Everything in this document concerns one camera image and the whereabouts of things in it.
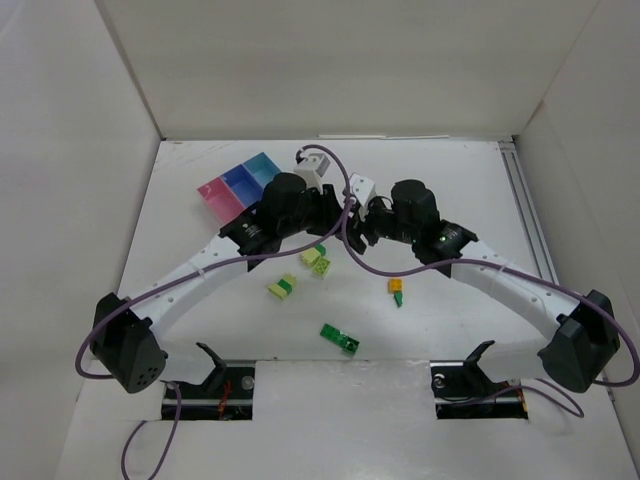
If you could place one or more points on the pale yellow green lego stack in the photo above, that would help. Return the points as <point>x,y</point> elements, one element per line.
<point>283,287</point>

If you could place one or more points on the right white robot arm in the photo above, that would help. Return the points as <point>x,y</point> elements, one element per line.
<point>575,342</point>

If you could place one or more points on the pink plastic bin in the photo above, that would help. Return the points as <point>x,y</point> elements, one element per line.
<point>219,199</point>

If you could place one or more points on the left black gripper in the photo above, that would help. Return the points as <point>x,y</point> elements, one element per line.
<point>330,208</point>

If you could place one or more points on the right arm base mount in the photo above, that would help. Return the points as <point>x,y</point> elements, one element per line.
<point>462,391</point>

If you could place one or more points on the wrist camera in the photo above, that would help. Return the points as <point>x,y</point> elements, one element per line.
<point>363,189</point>
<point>312,168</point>

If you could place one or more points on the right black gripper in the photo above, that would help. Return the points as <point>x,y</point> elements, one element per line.
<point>368,226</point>

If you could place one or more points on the small dark green lego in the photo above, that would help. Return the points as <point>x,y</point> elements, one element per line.
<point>398,298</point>

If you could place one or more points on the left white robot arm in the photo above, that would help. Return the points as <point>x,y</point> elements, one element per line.
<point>130,339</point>

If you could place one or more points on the light blue plastic bin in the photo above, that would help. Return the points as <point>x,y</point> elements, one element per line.
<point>262,168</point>

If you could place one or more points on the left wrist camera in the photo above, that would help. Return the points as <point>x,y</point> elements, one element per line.
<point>312,168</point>

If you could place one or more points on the pale yellow green-top lego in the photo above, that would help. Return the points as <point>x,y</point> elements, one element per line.
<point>311,256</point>

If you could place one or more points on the small yellow lego brick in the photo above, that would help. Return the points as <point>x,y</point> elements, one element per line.
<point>395,285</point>

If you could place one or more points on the purple-blue plastic bin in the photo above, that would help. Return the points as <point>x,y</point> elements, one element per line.
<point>247,185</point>

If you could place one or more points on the green flat lego plate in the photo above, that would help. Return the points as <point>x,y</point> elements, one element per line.
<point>348,344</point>

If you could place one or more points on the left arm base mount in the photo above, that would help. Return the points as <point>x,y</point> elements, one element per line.
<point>204,386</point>

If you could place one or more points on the lime green lego brick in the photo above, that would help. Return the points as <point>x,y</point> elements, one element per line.
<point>321,267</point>

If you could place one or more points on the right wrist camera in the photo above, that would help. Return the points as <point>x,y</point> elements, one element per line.
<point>363,189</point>

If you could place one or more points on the aluminium rail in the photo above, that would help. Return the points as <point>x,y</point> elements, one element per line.
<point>529,218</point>

